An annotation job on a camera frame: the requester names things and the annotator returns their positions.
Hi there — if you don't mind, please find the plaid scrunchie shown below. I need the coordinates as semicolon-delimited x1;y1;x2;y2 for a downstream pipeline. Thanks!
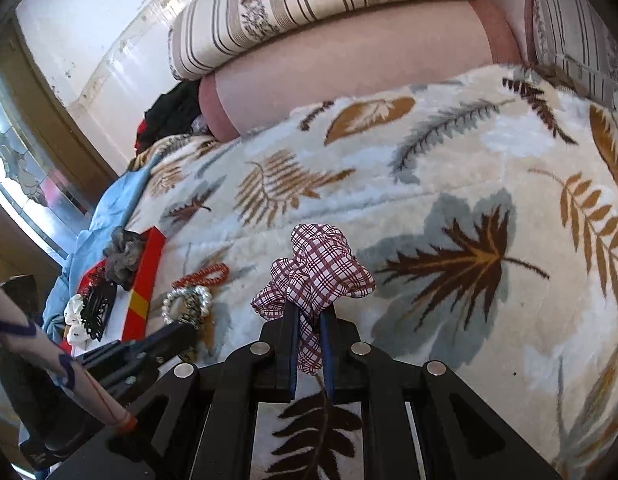
251;223;377;375

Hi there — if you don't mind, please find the pearl bead bracelet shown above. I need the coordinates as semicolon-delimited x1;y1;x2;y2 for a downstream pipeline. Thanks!
160;283;213;332

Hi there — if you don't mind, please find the light blue cloth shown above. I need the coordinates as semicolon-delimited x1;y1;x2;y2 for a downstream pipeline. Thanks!
40;159;161;342

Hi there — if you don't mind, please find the wooden framed glass door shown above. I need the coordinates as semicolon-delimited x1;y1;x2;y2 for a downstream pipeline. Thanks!
0;12;120;263

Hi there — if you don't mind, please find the pink cushion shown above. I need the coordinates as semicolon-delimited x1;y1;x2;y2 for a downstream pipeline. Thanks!
476;0;540;64

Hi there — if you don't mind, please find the long striped floral pillow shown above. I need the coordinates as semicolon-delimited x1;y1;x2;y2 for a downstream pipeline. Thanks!
167;0;490;82

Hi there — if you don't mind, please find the black hair claw clip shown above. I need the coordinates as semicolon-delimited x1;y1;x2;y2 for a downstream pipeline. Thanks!
80;264;120;344

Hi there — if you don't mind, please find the dark grey fuzzy scrunchie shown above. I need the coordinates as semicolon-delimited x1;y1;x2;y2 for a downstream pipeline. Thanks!
100;226;150;292

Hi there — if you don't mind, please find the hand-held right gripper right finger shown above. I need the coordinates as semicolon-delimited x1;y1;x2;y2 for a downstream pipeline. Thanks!
319;306;565;480

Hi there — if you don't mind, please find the pink quilted bolster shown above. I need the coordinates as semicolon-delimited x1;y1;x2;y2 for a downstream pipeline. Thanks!
197;0;521;143

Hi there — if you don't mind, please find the red beaded bracelet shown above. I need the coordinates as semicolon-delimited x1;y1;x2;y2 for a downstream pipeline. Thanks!
170;262;231;289

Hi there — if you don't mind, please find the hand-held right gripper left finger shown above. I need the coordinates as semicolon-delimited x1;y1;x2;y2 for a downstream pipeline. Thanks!
49;304;302;480

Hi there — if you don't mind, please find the striped floral cushion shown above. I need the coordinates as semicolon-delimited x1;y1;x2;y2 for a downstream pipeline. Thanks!
532;0;618;112

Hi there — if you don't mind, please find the black clothing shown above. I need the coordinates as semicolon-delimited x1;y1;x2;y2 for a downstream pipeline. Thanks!
135;79;206;155

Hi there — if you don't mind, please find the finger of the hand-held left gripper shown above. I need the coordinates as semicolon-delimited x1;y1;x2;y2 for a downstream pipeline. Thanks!
133;321;198;362
75;340;162;401

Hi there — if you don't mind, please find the red cardboard box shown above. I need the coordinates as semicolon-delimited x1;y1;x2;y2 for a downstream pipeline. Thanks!
54;226;168;357

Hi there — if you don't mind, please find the leaf-printed fleece blanket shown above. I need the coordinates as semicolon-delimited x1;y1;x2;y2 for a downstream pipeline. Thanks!
123;62;618;480

